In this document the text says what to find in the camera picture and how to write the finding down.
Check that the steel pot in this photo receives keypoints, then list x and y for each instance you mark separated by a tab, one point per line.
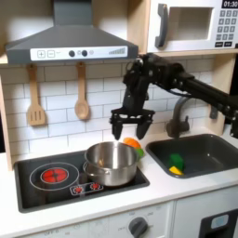
114	175

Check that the green block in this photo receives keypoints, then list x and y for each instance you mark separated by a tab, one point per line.
176	160

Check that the yellow block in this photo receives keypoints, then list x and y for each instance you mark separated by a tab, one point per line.
175	170

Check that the white toy microwave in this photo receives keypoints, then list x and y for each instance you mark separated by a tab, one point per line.
186	45

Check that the orange toy vegetable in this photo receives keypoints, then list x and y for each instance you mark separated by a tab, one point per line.
132	142

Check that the grey tap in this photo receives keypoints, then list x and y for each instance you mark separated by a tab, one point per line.
178	124

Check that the wooden spoon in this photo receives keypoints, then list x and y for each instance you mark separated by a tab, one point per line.
81	108

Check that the dark grey sink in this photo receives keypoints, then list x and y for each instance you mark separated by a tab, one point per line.
210	155

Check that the wooden slotted spatula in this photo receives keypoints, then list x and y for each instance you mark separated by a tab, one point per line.
36	114

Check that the grey range hood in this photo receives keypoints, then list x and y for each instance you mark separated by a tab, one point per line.
71	37

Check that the grey oven knob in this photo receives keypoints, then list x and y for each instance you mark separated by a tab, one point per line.
138	227

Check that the black toy stove top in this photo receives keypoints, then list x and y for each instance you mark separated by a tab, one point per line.
37	198

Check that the black appliance panel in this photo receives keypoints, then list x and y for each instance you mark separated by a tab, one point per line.
206	229

